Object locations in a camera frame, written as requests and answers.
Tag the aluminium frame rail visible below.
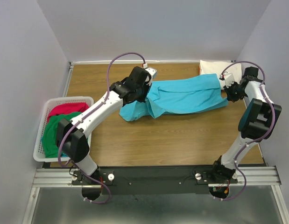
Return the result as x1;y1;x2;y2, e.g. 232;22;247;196
23;166;288;224

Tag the white plastic laundry basket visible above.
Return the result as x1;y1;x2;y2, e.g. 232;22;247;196
33;96;94;162

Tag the green t shirt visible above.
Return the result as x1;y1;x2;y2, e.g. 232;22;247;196
42;112;89;163

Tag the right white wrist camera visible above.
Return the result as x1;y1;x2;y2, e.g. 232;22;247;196
219;73;235;90

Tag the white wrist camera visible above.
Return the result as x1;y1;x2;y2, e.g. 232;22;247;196
142;63;157;86
219;73;235;90

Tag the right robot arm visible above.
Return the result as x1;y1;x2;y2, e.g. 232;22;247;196
209;67;282;183

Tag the folded white t shirt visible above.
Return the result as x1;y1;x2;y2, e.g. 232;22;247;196
199;60;242;84

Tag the cyan polo t shirt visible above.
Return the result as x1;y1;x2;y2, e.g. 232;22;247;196
119;74;228;122

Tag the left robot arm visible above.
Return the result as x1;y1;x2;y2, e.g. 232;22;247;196
56;66;157;184

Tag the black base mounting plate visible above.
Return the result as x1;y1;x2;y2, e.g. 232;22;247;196
74;165;238;195

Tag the red t shirt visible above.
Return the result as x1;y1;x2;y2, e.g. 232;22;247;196
47;102;89;123

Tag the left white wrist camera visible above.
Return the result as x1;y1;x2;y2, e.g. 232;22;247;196
142;63;157;86

